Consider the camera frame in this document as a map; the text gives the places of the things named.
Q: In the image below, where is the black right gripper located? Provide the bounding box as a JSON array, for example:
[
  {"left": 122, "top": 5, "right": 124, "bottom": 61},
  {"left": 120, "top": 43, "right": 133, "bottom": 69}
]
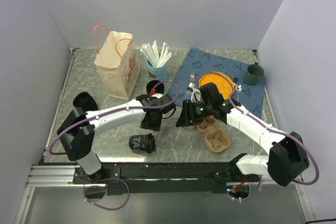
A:
[{"left": 175, "top": 100, "right": 213, "bottom": 127}]

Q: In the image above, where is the black takeout coffee cup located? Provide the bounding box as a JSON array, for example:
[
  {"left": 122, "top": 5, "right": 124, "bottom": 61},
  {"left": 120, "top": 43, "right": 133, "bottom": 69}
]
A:
[{"left": 129, "top": 135, "right": 145, "bottom": 151}]

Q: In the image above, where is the stack of black lids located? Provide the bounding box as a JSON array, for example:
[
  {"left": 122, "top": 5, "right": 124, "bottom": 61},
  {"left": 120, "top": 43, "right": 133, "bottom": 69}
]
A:
[{"left": 72, "top": 92, "right": 98, "bottom": 112}]

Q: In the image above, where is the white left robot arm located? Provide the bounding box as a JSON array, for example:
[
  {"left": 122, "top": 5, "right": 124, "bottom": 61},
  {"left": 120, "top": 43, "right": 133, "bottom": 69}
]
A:
[{"left": 57, "top": 94, "right": 176, "bottom": 183}]

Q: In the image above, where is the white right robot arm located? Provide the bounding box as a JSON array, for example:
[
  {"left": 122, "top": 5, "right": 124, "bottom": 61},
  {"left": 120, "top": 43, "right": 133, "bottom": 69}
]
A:
[{"left": 176, "top": 83, "right": 310, "bottom": 186}]

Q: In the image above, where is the brown paper takeout bag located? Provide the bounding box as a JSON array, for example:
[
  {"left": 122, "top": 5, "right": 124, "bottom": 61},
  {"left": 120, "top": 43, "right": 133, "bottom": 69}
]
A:
[{"left": 93, "top": 24, "right": 140, "bottom": 100}]

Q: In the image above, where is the brown cardboard cup carrier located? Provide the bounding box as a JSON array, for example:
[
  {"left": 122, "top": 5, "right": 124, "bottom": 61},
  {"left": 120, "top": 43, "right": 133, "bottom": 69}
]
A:
[{"left": 196, "top": 116, "right": 231, "bottom": 154}]

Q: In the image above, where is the silver fork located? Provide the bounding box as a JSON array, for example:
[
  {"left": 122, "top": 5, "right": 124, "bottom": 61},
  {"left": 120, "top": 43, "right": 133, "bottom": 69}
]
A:
[{"left": 185, "top": 73, "right": 196, "bottom": 98}]

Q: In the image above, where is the blue straw holder cup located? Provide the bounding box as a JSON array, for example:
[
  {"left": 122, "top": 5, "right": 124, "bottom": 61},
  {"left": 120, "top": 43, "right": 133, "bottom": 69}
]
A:
[{"left": 146, "top": 60, "right": 167, "bottom": 81}]

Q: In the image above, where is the orange dotted plate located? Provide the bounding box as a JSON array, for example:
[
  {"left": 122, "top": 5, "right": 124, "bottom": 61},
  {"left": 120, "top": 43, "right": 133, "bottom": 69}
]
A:
[{"left": 198, "top": 72, "right": 236, "bottom": 100}]

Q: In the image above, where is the blue alphabet placemat cloth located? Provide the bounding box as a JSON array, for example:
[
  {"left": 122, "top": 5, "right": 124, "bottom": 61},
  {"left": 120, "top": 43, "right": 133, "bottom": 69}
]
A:
[{"left": 170, "top": 47, "right": 266, "bottom": 118}]

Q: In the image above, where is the silver spoon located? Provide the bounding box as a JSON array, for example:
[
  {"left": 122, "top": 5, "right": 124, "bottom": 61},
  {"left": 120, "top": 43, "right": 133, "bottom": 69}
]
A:
[{"left": 235, "top": 84, "right": 242, "bottom": 94}]

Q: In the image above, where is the wrapped white straws bundle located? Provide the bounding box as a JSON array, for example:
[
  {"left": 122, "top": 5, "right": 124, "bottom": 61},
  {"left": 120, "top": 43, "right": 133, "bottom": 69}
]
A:
[{"left": 140, "top": 40, "right": 172, "bottom": 68}]

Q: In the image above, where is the dark green mug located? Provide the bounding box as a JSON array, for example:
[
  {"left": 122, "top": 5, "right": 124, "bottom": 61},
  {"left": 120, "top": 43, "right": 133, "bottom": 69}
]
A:
[{"left": 243, "top": 62, "right": 265, "bottom": 86}]

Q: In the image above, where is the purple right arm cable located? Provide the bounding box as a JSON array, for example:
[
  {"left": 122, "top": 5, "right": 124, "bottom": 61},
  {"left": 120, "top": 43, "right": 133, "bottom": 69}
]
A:
[{"left": 188, "top": 73, "right": 320, "bottom": 202}]

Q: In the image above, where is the aluminium frame rail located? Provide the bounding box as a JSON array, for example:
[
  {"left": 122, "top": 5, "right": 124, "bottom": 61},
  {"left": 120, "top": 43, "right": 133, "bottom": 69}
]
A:
[{"left": 26, "top": 163, "right": 279, "bottom": 188}]

